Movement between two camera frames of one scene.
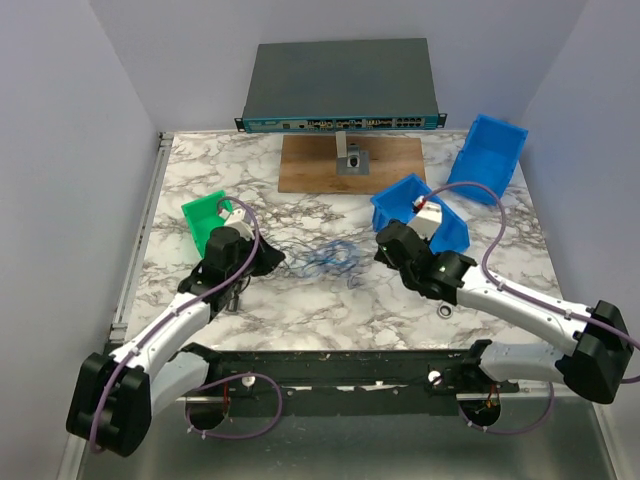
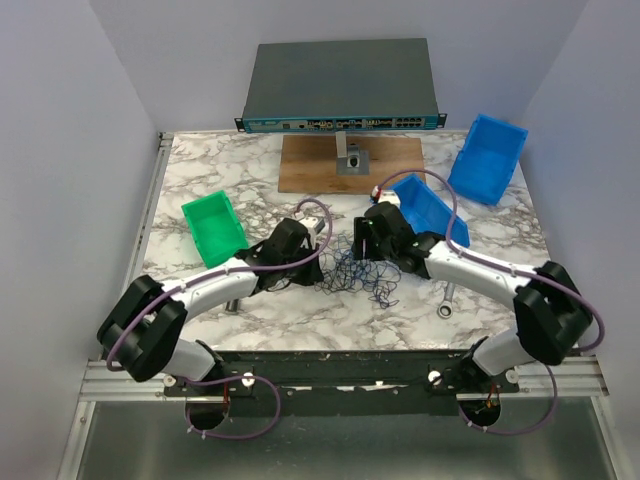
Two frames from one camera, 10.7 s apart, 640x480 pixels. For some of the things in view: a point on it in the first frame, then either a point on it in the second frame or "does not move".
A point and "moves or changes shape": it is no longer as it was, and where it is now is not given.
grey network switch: [341, 86] does not move
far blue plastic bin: [489, 159] does not move
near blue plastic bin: [396, 204] does not move
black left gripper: [269, 257] → [310, 277]
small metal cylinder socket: [233, 303] does not move
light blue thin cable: [334, 256] moves or changes shape
